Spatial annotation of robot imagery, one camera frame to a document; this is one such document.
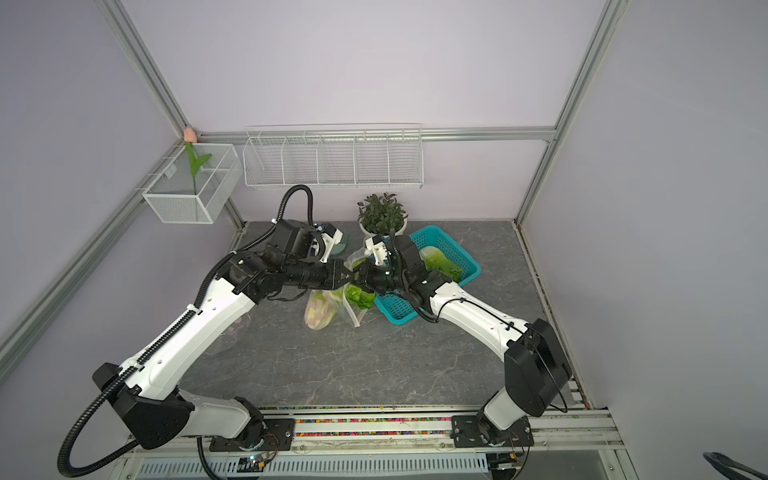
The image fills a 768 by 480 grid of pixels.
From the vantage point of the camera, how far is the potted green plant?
1.00m

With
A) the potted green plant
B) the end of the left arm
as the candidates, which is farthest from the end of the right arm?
the potted green plant

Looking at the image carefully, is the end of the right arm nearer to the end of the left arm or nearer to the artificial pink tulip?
the end of the left arm

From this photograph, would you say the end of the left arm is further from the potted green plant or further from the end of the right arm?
the potted green plant
